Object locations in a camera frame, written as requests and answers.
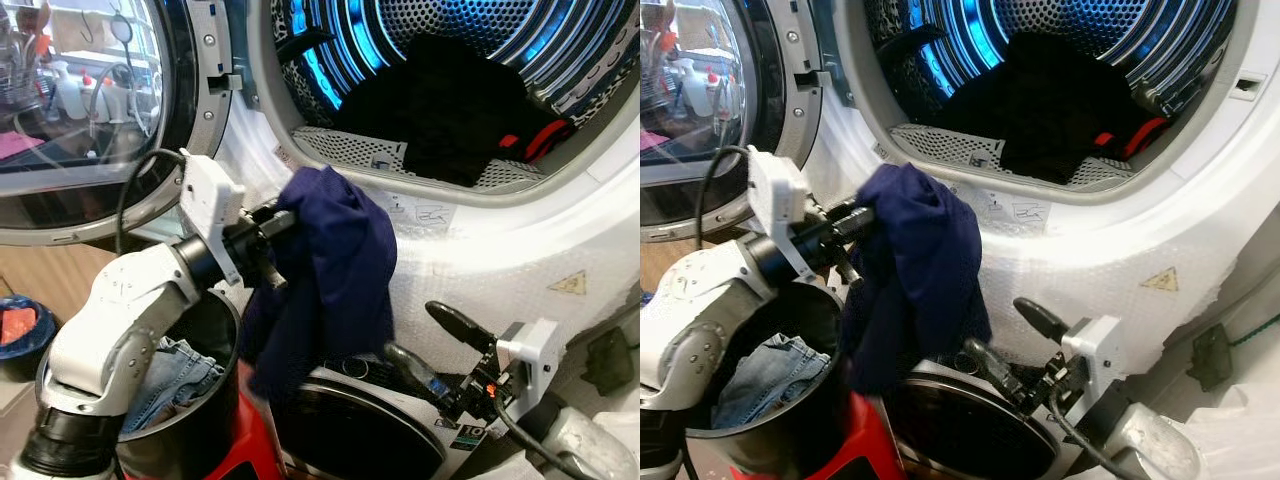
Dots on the yellow triangle warning sticker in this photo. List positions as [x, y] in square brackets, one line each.
[568, 285]
[1161, 281]

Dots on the red and black garment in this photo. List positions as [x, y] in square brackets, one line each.
[1140, 135]
[548, 138]

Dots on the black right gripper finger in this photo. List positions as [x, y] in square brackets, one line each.
[415, 370]
[1040, 320]
[460, 325]
[995, 368]

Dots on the black laundry bucket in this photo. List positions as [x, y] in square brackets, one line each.
[200, 440]
[790, 450]

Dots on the red plastic stand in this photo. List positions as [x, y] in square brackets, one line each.
[865, 445]
[255, 440]

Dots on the white washing machine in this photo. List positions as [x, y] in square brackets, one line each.
[1100, 240]
[520, 240]

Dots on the blue denim jeans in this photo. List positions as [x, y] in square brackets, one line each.
[775, 380]
[175, 385]

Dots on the black clothes pile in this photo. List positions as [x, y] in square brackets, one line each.
[440, 110]
[1040, 110]

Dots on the white instruction sticker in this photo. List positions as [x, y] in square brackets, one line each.
[1010, 208]
[420, 212]

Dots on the clear bubble wrap sheet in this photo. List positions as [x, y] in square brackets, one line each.
[1090, 290]
[500, 290]

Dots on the black wall plug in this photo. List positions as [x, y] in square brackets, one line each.
[608, 362]
[1210, 358]

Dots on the round glass washer door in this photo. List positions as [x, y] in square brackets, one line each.
[90, 90]
[690, 90]

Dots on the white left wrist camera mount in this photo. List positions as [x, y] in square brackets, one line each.
[208, 195]
[775, 192]

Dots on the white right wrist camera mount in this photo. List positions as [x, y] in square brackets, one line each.
[1095, 345]
[535, 350]

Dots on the blue bowl with red contents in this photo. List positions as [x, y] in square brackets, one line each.
[25, 335]

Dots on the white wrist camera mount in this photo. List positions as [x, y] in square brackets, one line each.
[208, 195]
[1095, 345]
[535, 350]
[775, 192]

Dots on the navy blue garment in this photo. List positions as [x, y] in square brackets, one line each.
[330, 270]
[920, 270]

